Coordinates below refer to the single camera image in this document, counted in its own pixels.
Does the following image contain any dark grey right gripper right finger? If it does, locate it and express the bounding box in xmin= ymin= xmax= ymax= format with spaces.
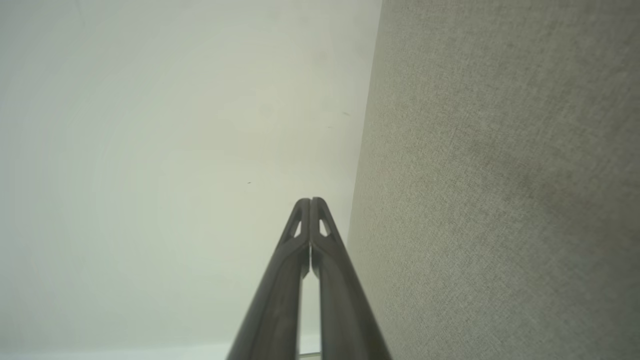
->
xmin=310 ymin=197 xmax=393 ymax=360

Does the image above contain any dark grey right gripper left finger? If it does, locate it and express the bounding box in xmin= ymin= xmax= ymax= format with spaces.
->
xmin=226 ymin=198 xmax=311 ymax=360

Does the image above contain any grey fabric sofa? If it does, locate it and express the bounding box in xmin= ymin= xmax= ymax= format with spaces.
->
xmin=346 ymin=0 xmax=640 ymax=360

